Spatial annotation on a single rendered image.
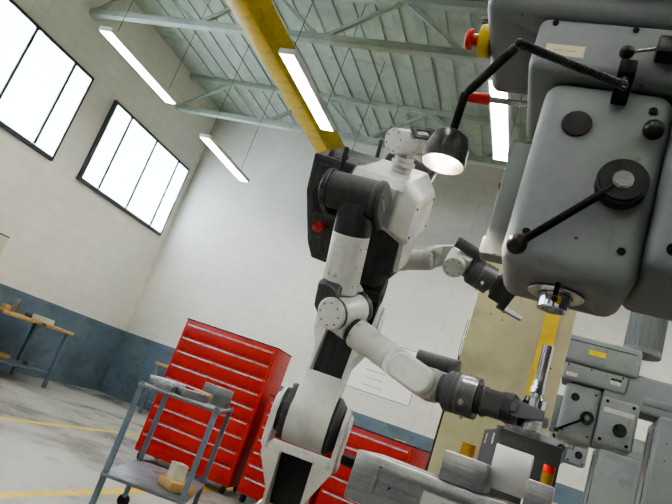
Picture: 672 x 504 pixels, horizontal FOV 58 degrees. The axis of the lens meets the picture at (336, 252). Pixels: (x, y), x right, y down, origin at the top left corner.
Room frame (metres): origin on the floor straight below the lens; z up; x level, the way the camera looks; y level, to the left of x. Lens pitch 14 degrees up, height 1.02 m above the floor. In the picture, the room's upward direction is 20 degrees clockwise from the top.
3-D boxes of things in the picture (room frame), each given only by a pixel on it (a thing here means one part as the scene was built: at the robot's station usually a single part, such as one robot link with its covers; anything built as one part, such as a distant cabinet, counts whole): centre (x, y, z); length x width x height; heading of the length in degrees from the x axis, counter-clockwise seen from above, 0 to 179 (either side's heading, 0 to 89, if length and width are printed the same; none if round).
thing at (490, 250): (0.94, -0.24, 1.45); 0.04 x 0.04 x 0.21; 69
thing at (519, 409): (1.17, -0.45, 1.15); 0.06 x 0.02 x 0.03; 61
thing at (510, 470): (0.89, -0.34, 1.03); 0.06 x 0.05 x 0.06; 156
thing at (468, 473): (0.91, -0.29, 1.01); 0.15 x 0.06 x 0.04; 156
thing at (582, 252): (0.90, -0.35, 1.47); 0.21 x 0.19 x 0.32; 159
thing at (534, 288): (0.90, -0.35, 1.31); 0.09 x 0.09 x 0.01
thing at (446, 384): (1.33, -0.31, 1.16); 0.11 x 0.11 x 0.11; 61
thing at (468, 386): (1.26, -0.40, 1.15); 0.13 x 0.12 x 0.10; 151
